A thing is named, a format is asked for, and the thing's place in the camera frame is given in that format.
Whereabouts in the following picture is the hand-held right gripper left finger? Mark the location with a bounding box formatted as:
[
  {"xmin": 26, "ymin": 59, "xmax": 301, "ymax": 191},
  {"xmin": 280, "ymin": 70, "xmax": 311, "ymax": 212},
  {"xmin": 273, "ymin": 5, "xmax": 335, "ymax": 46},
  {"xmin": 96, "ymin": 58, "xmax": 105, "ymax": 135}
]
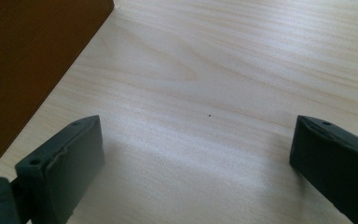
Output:
[{"xmin": 14, "ymin": 115, "xmax": 105, "ymax": 224}]

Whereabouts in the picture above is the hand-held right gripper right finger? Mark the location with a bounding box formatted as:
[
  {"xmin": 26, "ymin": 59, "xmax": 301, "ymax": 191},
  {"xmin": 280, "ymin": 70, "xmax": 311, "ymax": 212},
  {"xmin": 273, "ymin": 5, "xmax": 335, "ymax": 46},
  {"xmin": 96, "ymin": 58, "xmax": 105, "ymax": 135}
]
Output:
[{"xmin": 289, "ymin": 115, "xmax": 358, "ymax": 224}]

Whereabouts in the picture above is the brown wooden board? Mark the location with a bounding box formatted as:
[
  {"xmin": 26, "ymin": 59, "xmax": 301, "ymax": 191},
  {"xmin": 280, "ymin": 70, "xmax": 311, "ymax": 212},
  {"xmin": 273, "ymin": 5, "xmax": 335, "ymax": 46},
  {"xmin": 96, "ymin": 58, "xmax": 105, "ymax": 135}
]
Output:
[{"xmin": 0, "ymin": 0, "xmax": 116, "ymax": 180}]

